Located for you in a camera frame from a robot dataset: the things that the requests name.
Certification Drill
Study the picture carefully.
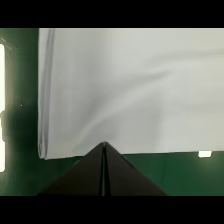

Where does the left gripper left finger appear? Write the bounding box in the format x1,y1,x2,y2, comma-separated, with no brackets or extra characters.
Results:
37,141,106,197

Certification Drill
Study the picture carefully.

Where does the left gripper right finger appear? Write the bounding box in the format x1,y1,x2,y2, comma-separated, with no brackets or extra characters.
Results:
103,141,168,197

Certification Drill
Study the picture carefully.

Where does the white T-shirt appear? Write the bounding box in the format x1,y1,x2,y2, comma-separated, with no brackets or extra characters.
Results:
37,27,224,161

